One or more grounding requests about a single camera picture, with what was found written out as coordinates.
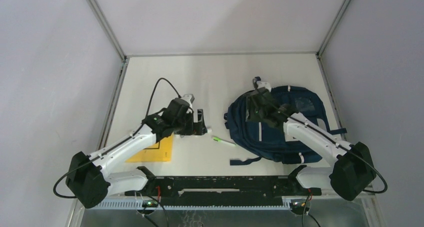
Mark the yellow paperback book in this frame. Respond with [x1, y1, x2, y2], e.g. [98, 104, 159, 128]
[125, 134, 174, 163]

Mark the navy blue backpack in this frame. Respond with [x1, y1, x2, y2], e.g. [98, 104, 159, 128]
[224, 85, 347, 166]

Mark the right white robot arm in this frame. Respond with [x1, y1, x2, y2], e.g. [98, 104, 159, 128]
[246, 87, 379, 201]

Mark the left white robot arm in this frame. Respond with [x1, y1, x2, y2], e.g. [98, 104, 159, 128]
[65, 94, 204, 209]

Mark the green capped marker pen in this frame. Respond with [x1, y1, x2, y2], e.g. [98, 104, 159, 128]
[212, 136, 236, 146]

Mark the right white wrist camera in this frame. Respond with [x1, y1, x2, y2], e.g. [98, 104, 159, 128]
[253, 79, 272, 92]

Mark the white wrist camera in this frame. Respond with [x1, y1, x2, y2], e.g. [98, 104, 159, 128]
[253, 79, 272, 92]
[181, 93, 195, 108]

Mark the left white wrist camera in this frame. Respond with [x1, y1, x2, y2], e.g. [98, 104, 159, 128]
[181, 93, 195, 108]

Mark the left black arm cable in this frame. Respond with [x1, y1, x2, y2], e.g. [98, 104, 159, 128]
[52, 77, 183, 199]

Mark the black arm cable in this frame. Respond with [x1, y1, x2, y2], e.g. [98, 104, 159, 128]
[52, 77, 183, 199]
[253, 81, 388, 195]

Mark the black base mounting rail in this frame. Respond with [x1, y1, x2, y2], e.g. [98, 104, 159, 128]
[124, 175, 322, 204]

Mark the white slotted cable duct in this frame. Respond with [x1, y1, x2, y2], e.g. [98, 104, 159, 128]
[91, 198, 293, 211]

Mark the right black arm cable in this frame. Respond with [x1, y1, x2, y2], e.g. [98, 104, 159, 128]
[253, 81, 388, 195]

